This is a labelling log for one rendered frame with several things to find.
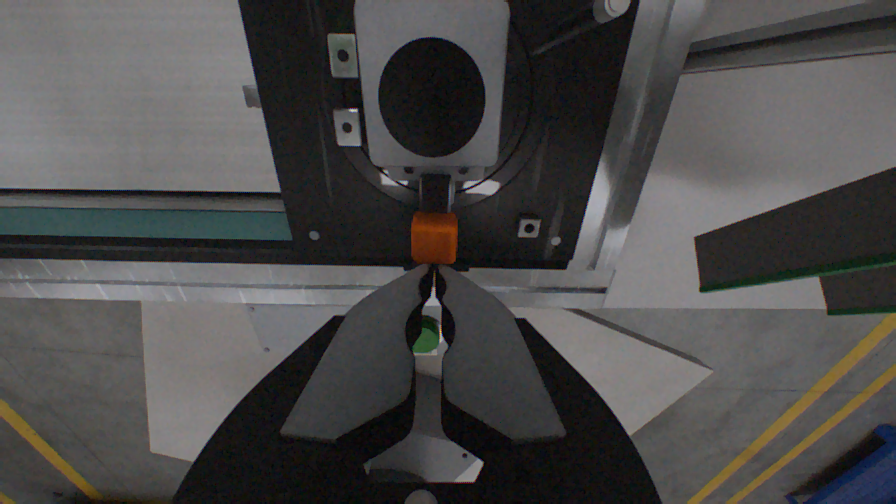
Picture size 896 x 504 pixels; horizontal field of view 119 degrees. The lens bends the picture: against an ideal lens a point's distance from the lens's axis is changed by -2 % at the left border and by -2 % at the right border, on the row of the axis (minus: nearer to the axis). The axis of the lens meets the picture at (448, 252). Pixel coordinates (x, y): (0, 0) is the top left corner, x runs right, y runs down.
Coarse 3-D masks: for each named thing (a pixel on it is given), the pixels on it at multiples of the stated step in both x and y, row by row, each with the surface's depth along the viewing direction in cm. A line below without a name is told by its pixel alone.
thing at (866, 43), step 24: (888, 0) 11; (768, 24) 16; (792, 24) 14; (816, 24) 13; (840, 24) 13; (864, 24) 12; (888, 24) 11; (696, 48) 20; (720, 48) 19; (744, 48) 17; (768, 48) 16; (792, 48) 14; (816, 48) 13; (840, 48) 13; (864, 48) 12; (888, 48) 11; (696, 72) 22
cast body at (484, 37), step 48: (384, 0) 8; (432, 0) 8; (480, 0) 8; (384, 48) 8; (432, 48) 7; (480, 48) 8; (384, 96) 8; (432, 96) 8; (480, 96) 8; (384, 144) 9; (432, 144) 8; (480, 144) 9
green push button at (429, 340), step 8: (424, 320) 28; (424, 328) 28; (432, 328) 28; (424, 336) 28; (432, 336) 28; (416, 344) 29; (424, 344) 29; (432, 344) 29; (416, 352) 29; (424, 352) 29
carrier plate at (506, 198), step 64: (256, 0) 16; (320, 0) 16; (576, 0) 16; (256, 64) 18; (320, 64) 18; (576, 64) 18; (320, 128) 19; (576, 128) 20; (320, 192) 22; (512, 192) 22; (576, 192) 22; (384, 256) 24; (512, 256) 24
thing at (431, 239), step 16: (432, 176) 12; (448, 176) 12; (432, 192) 12; (448, 192) 12; (432, 208) 13; (448, 208) 13; (416, 224) 12; (432, 224) 12; (448, 224) 12; (416, 240) 12; (432, 240) 12; (448, 240) 12; (416, 256) 12; (432, 256) 12; (448, 256) 12
